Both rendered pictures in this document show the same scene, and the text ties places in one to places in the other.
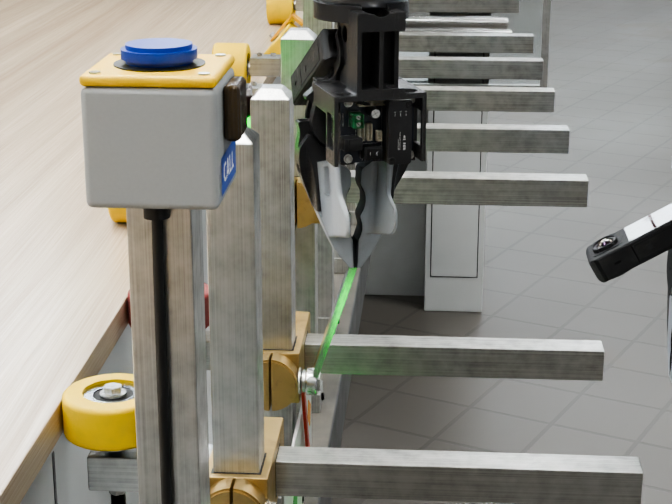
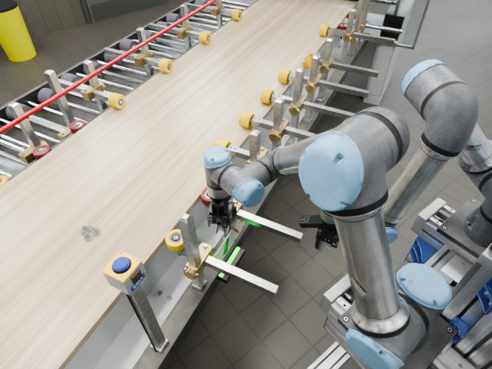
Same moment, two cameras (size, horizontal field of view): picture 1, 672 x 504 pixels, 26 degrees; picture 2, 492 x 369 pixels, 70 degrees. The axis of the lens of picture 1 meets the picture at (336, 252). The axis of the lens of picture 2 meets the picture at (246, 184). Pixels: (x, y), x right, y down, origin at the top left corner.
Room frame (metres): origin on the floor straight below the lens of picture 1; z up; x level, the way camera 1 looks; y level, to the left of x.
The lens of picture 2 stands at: (0.44, -0.39, 1.98)
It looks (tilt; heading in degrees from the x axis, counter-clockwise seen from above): 45 degrees down; 24
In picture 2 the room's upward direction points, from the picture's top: 1 degrees counter-clockwise
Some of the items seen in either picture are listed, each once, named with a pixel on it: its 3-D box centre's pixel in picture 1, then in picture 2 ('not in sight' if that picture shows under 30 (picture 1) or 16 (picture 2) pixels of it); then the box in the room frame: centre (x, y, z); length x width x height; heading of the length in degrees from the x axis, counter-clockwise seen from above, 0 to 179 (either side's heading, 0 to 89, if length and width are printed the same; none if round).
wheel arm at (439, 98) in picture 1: (377, 96); (310, 105); (2.05, -0.06, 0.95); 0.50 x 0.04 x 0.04; 86
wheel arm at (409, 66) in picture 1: (384, 65); (324, 83); (2.30, -0.08, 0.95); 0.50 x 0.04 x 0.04; 86
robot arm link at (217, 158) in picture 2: not in sight; (218, 168); (1.09, -0.02, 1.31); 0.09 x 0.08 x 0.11; 65
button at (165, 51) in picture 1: (159, 59); (121, 264); (0.76, 0.09, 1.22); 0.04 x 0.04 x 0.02
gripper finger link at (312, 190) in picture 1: (326, 153); not in sight; (1.10, 0.01, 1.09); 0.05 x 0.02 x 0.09; 106
